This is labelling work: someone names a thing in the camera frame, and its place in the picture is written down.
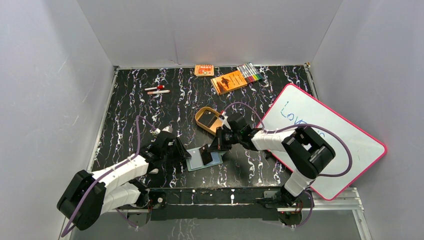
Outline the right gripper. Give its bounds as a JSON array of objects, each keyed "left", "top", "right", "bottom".
[{"left": 207, "top": 126, "right": 242, "bottom": 152}]

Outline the mint green card holder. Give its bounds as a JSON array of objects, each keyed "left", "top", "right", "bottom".
[{"left": 186, "top": 145, "right": 225, "bottom": 172}]

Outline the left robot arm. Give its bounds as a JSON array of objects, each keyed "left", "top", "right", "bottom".
[{"left": 56, "top": 129, "right": 191, "bottom": 231}]

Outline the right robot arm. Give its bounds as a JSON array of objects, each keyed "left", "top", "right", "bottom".
[{"left": 207, "top": 114, "right": 336, "bottom": 207}]

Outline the small orange card box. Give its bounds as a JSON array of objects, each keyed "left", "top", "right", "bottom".
[{"left": 194, "top": 64, "right": 215, "bottom": 77}]

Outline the tan oval tray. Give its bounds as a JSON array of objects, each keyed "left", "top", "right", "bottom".
[{"left": 194, "top": 106, "right": 224, "bottom": 136}]

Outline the white stapler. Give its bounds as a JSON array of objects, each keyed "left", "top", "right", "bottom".
[{"left": 148, "top": 168, "right": 159, "bottom": 174}]

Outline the orange book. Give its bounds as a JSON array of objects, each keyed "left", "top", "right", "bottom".
[{"left": 210, "top": 70, "right": 248, "bottom": 96}]

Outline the white pink marker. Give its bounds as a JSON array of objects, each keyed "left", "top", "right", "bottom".
[{"left": 147, "top": 90, "right": 171, "bottom": 95}]

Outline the red capped marker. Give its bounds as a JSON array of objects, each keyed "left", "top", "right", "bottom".
[{"left": 144, "top": 85, "right": 165, "bottom": 92}]

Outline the set of coloured markers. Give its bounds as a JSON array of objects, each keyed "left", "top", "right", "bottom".
[{"left": 236, "top": 62, "right": 265, "bottom": 84}]

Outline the pink framed whiteboard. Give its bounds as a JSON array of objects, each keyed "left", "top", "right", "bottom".
[{"left": 255, "top": 83, "right": 388, "bottom": 202}]

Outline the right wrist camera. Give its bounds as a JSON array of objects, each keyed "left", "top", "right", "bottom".
[{"left": 218, "top": 111, "right": 231, "bottom": 130}]

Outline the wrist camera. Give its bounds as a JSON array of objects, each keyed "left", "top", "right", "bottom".
[
  {"left": 218, "top": 111, "right": 231, "bottom": 130},
  {"left": 151, "top": 125, "right": 173, "bottom": 136}
]

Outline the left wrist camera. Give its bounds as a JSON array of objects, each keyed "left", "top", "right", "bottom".
[{"left": 151, "top": 125, "right": 173, "bottom": 136}]

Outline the black base frame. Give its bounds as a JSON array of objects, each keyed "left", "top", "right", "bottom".
[{"left": 125, "top": 187, "right": 304, "bottom": 229}]

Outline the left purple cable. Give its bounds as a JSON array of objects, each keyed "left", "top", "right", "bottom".
[{"left": 60, "top": 115, "right": 158, "bottom": 239}]

